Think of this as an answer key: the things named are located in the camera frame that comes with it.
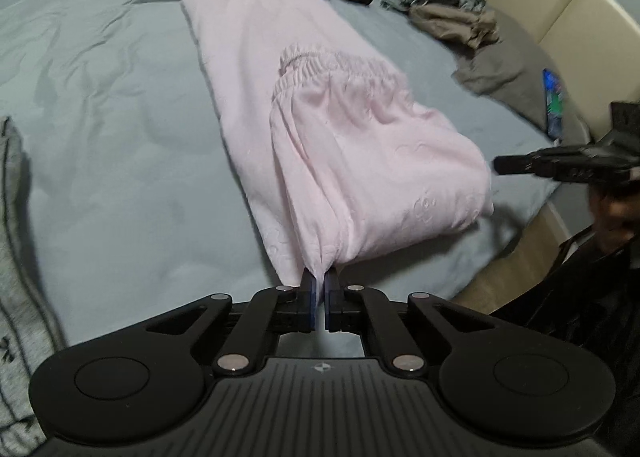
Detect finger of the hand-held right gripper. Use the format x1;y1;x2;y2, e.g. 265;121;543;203
492;146;593;183

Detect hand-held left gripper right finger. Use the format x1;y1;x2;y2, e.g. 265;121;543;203
322;269;576;378

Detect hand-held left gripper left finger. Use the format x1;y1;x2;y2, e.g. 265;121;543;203
70;269;319;378

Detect pink embossed pants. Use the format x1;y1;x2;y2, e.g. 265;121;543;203
161;0;496;288

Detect person's right hand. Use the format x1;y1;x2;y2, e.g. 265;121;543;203
586;183;640;258

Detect smartphone with lit screen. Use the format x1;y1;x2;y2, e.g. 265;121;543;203
542;68;567;140

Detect grey-brown duvet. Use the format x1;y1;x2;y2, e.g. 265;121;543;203
215;0;568;143

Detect person's black jacket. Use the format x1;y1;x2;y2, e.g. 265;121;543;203
492;229;640;457

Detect taupe crumpled garment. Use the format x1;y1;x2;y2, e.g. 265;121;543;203
410;0;501;50

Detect grey striped folded garment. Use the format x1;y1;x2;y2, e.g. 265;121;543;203
0;116;68;457

